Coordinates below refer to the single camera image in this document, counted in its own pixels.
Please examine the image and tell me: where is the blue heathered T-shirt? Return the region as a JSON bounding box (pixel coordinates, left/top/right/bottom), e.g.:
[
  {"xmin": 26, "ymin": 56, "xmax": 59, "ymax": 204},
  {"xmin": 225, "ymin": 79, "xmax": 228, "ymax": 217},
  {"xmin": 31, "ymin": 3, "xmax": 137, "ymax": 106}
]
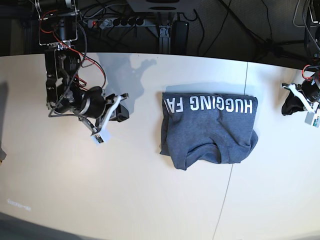
[{"xmin": 160, "ymin": 92, "xmax": 259, "ymax": 171}]

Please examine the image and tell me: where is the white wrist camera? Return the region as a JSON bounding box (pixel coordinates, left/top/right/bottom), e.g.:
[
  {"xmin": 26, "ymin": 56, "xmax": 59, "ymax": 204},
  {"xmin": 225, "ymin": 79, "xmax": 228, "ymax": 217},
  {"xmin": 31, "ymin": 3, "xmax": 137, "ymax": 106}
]
[
  {"xmin": 91, "ymin": 129, "xmax": 111, "ymax": 145},
  {"xmin": 304, "ymin": 112, "xmax": 320, "ymax": 129}
]

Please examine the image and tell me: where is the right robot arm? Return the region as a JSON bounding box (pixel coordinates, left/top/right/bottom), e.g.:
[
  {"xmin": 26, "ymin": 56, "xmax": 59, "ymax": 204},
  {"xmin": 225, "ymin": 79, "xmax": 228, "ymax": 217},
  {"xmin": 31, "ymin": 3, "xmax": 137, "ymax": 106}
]
[{"xmin": 34, "ymin": 0, "xmax": 130, "ymax": 140}]

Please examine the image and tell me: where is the white label sticker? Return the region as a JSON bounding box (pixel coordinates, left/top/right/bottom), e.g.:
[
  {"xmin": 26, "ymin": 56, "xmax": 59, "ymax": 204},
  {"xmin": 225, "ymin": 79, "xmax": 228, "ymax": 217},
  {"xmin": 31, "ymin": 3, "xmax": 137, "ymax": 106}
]
[{"xmin": 7, "ymin": 198, "xmax": 32, "ymax": 212}]

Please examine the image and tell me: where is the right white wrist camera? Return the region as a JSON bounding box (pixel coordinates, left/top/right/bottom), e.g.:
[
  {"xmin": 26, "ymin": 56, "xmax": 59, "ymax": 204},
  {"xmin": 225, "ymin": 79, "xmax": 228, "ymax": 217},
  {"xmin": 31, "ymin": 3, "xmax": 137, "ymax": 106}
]
[{"xmin": 91, "ymin": 129, "xmax": 111, "ymax": 145}]

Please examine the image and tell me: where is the white power strip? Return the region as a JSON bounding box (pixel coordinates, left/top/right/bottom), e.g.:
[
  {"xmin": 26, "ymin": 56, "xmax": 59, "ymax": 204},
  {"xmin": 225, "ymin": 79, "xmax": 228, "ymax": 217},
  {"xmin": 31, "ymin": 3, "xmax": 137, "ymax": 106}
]
[{"xmin": 84, "ymin": 17, "xmax": 146, "ymax": 30}]

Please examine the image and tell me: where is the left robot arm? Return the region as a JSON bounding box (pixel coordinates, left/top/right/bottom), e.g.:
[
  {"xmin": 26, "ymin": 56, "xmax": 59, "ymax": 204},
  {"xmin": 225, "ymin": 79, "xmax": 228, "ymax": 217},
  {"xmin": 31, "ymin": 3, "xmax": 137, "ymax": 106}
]
[{"xmin": 281, "ymin": 0, "xmax": 320, "ymax": 116}]

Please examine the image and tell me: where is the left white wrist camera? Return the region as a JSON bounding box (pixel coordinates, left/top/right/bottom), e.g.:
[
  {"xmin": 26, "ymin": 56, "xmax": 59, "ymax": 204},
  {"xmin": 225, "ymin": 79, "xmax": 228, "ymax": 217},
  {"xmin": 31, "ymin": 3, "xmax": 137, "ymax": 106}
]
[{"xmin": 304, "ymin": 112, "xmax": 320, "ymax": 129}]

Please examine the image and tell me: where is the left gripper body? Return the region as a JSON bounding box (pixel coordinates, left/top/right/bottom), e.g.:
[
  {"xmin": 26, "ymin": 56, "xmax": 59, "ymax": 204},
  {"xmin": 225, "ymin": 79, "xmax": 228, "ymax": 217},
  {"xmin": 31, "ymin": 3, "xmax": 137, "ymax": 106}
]
[{"xmin": 281, "ymin": 83, "xmax": 316, "ymax": 113}]

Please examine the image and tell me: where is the white cable on floor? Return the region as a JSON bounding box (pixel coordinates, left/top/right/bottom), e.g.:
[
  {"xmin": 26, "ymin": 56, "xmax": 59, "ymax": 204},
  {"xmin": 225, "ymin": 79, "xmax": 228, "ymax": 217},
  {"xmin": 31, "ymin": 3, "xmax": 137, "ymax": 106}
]
[{"xmin": 292, "ymin": 0, "xmax": 320, "ymax": 28}]

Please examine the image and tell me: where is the aluminium frame post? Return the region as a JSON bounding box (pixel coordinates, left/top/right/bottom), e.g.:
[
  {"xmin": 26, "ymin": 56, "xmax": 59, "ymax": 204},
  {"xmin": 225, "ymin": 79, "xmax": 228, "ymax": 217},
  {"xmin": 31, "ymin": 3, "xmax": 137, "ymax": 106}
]
[{"xmin": 157, "ymin": 12, "xmax": 172, "ymax": 55}]

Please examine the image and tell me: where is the grey object at table edge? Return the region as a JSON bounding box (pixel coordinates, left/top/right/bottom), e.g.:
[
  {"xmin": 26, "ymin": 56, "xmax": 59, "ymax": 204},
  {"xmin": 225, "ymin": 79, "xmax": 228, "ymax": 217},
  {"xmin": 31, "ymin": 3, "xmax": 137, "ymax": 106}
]
[{"xmin": 0, "ymin": 148, "xmax": 7, "ymax": 165}]

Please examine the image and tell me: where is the black tripod stand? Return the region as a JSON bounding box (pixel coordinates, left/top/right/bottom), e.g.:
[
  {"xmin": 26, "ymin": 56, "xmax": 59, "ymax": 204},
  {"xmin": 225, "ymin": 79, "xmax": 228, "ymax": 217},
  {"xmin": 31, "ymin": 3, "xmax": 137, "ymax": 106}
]
[{"xmin": 219, "ymin": 0, "xmax": 319, "ymax": 64}]

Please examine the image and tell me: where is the black power adapter brick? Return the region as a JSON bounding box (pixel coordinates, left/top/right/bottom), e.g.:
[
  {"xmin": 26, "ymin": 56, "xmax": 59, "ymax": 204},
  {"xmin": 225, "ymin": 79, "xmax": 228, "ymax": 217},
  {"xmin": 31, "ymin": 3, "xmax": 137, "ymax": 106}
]
[{"xmin": 171, "ymin": 20, "xmax": 189, "ymax": 56}]

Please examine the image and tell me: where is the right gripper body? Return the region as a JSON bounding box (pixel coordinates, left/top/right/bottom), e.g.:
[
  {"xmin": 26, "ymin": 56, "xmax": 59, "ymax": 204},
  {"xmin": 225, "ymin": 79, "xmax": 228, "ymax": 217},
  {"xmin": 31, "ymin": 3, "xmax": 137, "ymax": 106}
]
[{"xmin": 78, "ymin": 92, "xmax": 129, "ymax": 135}]

